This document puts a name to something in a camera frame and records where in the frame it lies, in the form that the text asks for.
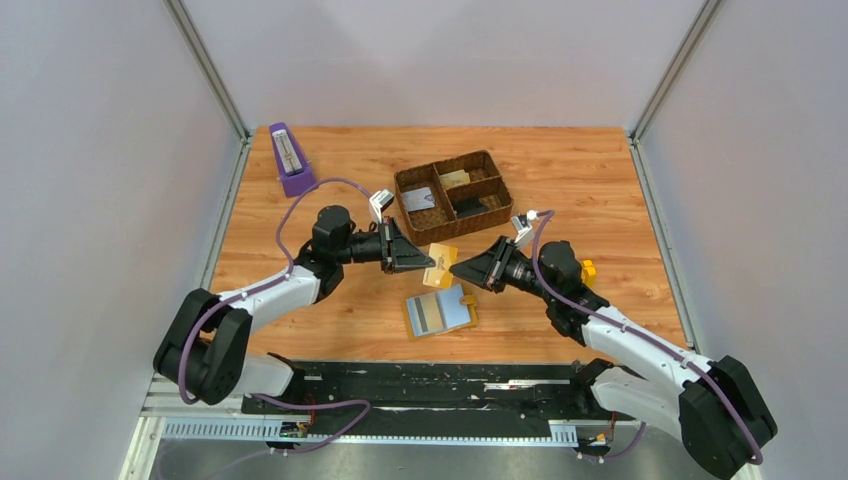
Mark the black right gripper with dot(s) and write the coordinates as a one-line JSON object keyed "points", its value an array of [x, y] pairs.
{"points": [[488, 268]]}

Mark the silver card in basket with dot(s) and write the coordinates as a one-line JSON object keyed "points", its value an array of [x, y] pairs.
{"points": [[419, 199]]}

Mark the aluminium frame rail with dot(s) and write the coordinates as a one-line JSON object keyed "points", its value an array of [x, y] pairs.
{"points": [[172, 441]]}

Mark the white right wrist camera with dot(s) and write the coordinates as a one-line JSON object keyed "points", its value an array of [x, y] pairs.
{"points": [[523, 224]]}

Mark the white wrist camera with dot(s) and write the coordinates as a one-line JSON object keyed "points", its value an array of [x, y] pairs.
{"points": [[523, 224], [378, 202]]}

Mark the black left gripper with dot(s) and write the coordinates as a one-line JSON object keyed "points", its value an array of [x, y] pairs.
{"points": [[401, 254]]}

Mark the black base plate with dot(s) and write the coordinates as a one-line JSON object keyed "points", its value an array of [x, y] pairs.
{"points": [[429, 400]]}

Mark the gold card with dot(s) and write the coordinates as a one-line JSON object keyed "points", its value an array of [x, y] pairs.
{"points": [[439, 276], [454, 179]]}

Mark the black card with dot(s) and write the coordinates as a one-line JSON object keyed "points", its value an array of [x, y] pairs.
{"points": [[469, 207]]}

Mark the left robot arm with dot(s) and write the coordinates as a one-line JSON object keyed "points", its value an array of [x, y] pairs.
{"points": [[204, 351]]}

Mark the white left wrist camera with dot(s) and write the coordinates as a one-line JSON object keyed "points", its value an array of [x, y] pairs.
{"points": [[378, 202]]}

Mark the gold card in basket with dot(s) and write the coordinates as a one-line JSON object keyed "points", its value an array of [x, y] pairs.
{"points": [[454, 179]]}

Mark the purple metronome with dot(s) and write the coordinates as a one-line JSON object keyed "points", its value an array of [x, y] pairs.
{"points": [[295, 171]]}

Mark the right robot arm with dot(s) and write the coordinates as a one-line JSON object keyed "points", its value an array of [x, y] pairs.
{"points": [[713, 407]]}

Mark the brown wicker divided basket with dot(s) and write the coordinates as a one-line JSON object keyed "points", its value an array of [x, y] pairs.
{"points": [[441, 223]]}

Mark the silver striped card in holder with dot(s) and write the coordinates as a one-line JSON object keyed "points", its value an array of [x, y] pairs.
{"points": [[425, 314]]}

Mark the colourful toy block truck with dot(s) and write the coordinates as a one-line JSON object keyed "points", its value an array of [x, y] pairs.
{"points": [[588, 273]]}

